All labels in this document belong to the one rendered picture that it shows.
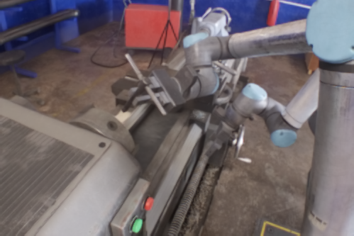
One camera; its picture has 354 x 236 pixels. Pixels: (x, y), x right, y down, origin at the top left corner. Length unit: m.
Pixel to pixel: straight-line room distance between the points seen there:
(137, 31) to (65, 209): 3.82
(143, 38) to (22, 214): 3.86
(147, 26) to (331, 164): 3.82
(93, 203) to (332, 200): 0.42
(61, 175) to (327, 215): 0.48
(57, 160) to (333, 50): 0.51
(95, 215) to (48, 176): 0.11
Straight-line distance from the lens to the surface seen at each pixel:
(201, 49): 0.86
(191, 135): 1.32
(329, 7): 0.43
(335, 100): 0.44
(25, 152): 0.56
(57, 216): 0.45
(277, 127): 0.97
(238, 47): 0.86
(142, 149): 1.40
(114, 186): 0.50
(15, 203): 0.48
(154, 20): 4.06
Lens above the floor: 1.70
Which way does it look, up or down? 34 degrees down
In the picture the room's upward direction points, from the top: 5 degrees clockwise
